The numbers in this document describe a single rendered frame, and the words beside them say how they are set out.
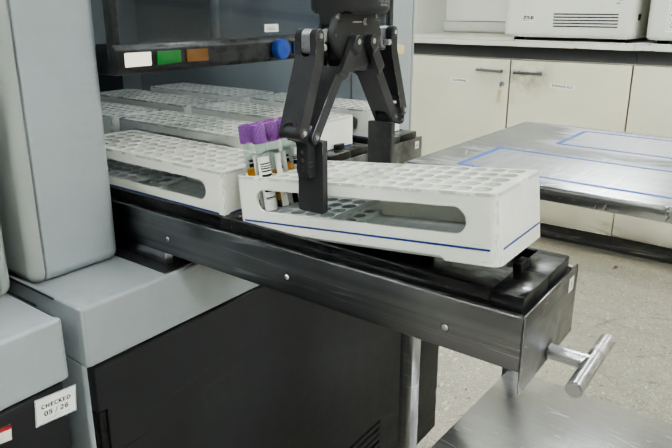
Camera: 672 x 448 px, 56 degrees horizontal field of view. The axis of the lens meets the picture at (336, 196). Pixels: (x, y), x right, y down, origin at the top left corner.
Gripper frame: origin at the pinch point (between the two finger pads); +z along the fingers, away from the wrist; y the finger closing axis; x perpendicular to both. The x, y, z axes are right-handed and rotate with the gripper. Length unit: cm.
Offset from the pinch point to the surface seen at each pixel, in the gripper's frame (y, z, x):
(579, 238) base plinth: 234, 84, 37
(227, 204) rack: -4.4, 4.0, 13.4
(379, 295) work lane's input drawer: -6.7, 8.0, -8.2
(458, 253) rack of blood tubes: -5.0, 2.9, -14.9
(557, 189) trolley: 27.1, 5.0, -13.0
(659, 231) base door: 229, 72, 4
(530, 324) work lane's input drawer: -5.5, 7.2, -21.7
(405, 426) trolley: 28, 50, 8
